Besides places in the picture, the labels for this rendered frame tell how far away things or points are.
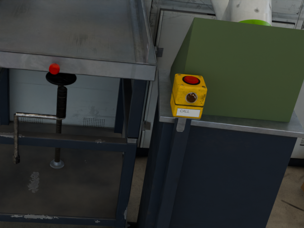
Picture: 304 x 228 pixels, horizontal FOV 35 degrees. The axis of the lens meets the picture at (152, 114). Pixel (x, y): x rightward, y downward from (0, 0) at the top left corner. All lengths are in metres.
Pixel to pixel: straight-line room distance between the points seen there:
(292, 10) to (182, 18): 0.49
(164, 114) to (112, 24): 0.48
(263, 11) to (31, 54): 0.72
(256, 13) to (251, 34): 0.18
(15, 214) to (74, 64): 0.68
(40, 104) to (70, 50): 0.87
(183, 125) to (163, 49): 0.88
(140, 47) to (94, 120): 0.87
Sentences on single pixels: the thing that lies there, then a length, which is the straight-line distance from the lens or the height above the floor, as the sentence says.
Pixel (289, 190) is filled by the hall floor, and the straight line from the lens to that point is 2.58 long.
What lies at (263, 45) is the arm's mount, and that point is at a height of 0.99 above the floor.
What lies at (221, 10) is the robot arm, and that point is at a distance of 1.77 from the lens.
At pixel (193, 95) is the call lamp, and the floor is 0.88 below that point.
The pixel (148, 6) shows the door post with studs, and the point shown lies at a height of 0.80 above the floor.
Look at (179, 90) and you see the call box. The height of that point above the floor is 0.89.
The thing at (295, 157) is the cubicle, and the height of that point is 0.07.
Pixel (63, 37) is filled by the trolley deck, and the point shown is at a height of 0.85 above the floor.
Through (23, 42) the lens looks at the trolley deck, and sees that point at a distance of 1.58.
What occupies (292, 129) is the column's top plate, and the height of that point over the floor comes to 0.75.
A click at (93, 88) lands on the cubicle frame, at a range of 2.32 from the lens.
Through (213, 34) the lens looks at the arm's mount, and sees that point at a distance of 1.37.
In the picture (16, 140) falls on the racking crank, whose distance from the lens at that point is 1.64.
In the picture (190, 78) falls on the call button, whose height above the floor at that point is 0.91.
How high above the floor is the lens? 1.49
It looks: 31 degrees down
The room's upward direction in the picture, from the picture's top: 9 degrees clockwise
